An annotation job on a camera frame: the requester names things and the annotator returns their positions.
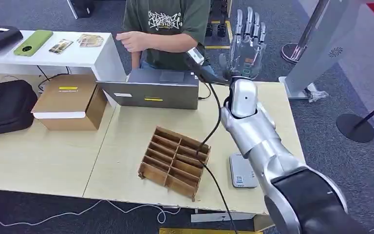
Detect black box with white frame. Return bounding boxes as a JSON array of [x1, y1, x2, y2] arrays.
[[65, 0, 95, 20]]

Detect single printed card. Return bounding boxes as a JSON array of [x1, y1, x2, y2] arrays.
[[48, 39, 75, 55]]

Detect black cable under side table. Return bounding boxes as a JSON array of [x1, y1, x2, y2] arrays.
[[36, 66, 71, 93]]

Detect white side table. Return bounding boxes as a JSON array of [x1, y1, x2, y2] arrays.
[[0, 30, 127, 108]]

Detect white floor cable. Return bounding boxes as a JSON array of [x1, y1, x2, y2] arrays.
[[0, 198, 182, 228]]

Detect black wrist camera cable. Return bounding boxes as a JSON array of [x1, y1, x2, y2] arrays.
[[183, 53, 240, 234]]

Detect clear plastic wrap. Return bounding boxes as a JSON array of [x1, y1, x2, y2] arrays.
[[304, 83, 330, 103]]

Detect black hard case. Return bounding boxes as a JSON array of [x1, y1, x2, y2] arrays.
[[0, 24, 24, 53]]

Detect person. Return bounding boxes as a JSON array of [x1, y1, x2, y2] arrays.
[[116, 0, 217, 76]]

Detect brown cardboard box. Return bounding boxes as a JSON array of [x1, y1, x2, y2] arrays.
[[31, 74, 108, 132]]

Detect grey flat card reader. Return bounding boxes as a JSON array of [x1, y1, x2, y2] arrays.
[[229, 153, 260, 189]]

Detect white kiosk stand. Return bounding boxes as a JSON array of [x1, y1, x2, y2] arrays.
[[279, 0, 374, 101]]

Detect black stanchion with round base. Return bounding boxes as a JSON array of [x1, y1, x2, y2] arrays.
[[336, 94, 374, 144]]

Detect green phone case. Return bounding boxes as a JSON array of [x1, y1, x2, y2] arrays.
[[13, 29, 54, 58]]

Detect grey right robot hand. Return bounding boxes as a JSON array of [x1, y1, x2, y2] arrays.
[[218, 6, 268, 81]]

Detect stack of printed cards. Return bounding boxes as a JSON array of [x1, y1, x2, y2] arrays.
[[76, 33, 105, 48]]

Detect person's hand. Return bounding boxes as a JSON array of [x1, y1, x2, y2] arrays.
[[116, 31, 150, 53]]

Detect black soft bag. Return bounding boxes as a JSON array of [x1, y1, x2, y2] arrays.
[[0, 79, 38, 139]]

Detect wooden compartment card box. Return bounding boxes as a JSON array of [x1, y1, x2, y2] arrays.
[[137, 126, 211, 202]]

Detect black legs of standing robot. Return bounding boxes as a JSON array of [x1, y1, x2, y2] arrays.
[[205, 0, 230, 38]]

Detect grey laptop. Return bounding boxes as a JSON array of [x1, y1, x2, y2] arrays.
[[96, 68, 200, 111]]

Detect chrome stanchion post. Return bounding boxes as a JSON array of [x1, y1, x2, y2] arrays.
[[280, 0, 330, 64]]

